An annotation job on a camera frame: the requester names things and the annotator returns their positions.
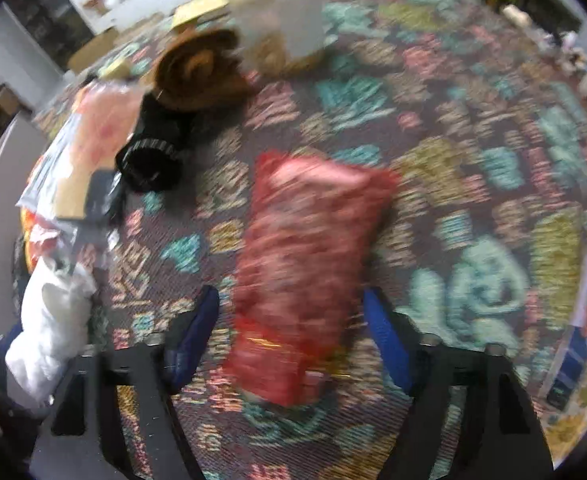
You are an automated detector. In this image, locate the yellow envelope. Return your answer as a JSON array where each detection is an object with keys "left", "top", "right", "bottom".
[{"left": 170, "top": 0, "right": 284, "bottom": 32}]

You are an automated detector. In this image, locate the white plastic bag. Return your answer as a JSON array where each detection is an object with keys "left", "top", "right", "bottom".
[{"left": 4, "top": 255, "right": 99, "bottom": 407}]

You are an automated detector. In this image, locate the blue box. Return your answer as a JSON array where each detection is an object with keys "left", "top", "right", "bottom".
[{"left": 546, "top": 327, "right": 587, "bottom": 408}]

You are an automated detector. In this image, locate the black rolled cloth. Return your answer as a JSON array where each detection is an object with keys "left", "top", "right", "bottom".
[{"left": 114, "top": 92, "right": 197, "bottom": 194}]

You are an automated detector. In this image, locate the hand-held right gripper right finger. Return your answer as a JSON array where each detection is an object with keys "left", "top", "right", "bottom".
[{"left": 361, "top": 287, "right": 557, "bottom": 480}]

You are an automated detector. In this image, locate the brown rolled cloth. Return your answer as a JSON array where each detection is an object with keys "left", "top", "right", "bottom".
[{"left": 150, "top": 27, "right": 260, "bottom": 111}]

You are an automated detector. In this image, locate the patterned tablecloth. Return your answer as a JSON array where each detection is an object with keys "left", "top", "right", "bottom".
[{"left": 13, "top": 0, "right": 587, "bottom": 480}]

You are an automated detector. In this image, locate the red snack bag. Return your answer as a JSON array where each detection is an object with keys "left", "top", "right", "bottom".
[{"left": 222, "top": 150, "right": 401, "bottom": 408}]

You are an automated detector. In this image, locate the clear plastic snack container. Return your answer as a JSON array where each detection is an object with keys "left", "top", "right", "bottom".
[{"left": 227, "top": 0, "right": 335, "bottom": 79}]

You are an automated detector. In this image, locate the grey plastic packet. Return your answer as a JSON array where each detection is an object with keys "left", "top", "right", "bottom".
[{"left": 70, "top": 167, "right": 125, "bottom": 261}]

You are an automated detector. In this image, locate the flat cardboard piece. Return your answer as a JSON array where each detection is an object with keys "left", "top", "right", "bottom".
[{"left": 67, "top": 27, "right": 120, "bottom": 74}]

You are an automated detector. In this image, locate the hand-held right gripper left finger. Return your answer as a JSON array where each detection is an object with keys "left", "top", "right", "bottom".
[{"left": 28, "top": 285, "right": 221, "bottom": 480}]

